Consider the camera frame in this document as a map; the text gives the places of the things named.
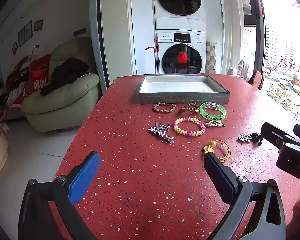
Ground green translucent bracelet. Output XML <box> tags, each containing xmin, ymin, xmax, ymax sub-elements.
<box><xmin>198</xmin><ymin>102</ymin><xmax>227</xmax><ymax>120</ymax></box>

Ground white dryer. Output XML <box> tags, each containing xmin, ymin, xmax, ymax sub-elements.
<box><xmin>152</xmin><ymin>0</ymin><xmax>206</xmax><ymax>32</ymax></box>

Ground copper spiral hair tie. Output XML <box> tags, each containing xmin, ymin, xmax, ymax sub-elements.
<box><xmin>179</xmin><ymin>102</ymin><xmax>199</xmax><ymax>115</ymax></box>

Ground red handled mop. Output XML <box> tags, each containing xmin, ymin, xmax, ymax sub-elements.
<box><xmin>145</xmin><ymin>37</ymin><xmax>160</xmax><ymax>74</ymax></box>

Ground pink yellow spiral hair tie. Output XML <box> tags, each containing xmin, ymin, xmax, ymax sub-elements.
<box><xmin>173</xmin><ymin>116</ymin><xmax>206</xmax><ymax>137</ymax></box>

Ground white garment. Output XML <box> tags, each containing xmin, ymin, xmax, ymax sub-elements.
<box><xmin>227</xmin><ymin>59</ymin><xmax>253</xmax><ymax>82</ymax></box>

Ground checkered cloth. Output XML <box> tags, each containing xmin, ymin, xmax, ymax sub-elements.
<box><xmin>206</xmin><ymin>41</ymin><xmax>217</xmax><ymax>74</ymax></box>

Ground small bow hair clip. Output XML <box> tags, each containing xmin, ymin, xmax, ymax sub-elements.
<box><xmin>205</xmin><ymin>120</ymin><xmax>226</xmax><ymax>128</ymax></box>

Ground braided rope bracelet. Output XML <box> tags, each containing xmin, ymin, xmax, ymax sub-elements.
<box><xmin>153</xmin><ymin>102</ymin><xmax>177</xmax><ymax>113</ymax></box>

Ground red window stickers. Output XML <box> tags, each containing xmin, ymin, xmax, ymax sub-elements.
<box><xmin>264</xmin><ymin>57</ymin><xmax>300</xmax><ymax>107</ymax></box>

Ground grey jewelry tray box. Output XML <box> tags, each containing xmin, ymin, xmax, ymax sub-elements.
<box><xmin>139</xmin><ymin>74</ymin><xmax>231</xmax><ymax>105</ymax></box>

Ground tall picture frame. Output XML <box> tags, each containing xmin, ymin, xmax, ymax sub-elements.
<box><xmin>24</xmin><ymin>21</ymin><xmax>33</xmax><ymax>41</ymax></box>
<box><xmin>18</xmin><ymin>29</ymin><xmax>26</xmax><ymax>47</ymax></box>

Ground yellow hair tie gold charm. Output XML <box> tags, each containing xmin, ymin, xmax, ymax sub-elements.
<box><xmin>203</xmin><ymin>140</ymin><xmax>232</xmax><ymax>164</ymax></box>

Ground dark clothes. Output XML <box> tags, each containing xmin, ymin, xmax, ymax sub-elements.
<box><xmin>40</xmin><ymin>57</ymin><xmax>90</xmax><ymax>96</ymax></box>

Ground silver rhinestone hair clip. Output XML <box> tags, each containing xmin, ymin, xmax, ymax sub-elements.
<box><xmin>148</xmin><ymin>122</ymin><xmax>175</xmax><ymax>144</ymax></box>

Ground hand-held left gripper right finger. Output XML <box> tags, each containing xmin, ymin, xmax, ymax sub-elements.
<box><xmin>203</xmin><ymin>154</ymin><xmax>287</xmax><ymax>240</ymax></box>

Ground white curtain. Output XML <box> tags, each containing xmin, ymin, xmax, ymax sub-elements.
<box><xmin>222</xmin><ymin>0</ymin><xmax>245</xmax><ymax>75</ymax></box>

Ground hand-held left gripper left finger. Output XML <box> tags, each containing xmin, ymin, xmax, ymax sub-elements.
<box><xmin>18</xmin><ymin>151</ymin><xmax>101</xmax><ymax>240</ymax></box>

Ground pale green armchair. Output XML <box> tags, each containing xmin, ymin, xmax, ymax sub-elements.
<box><xmin>21</xmin><ymin>37</ymin><xmax>101</xmax><ymax>133</ymax></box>

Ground red printed blanket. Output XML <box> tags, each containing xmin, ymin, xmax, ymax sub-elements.
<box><xmin>0</xmin><ymin>54</ymin><xmax>52</xmax><ymax>120</ymax></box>

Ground thin metal stand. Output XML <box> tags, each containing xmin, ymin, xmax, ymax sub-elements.
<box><xmin>27</xmin><ymin>44</ymin><xmax>40</xmax><ymax>68</ymax></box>

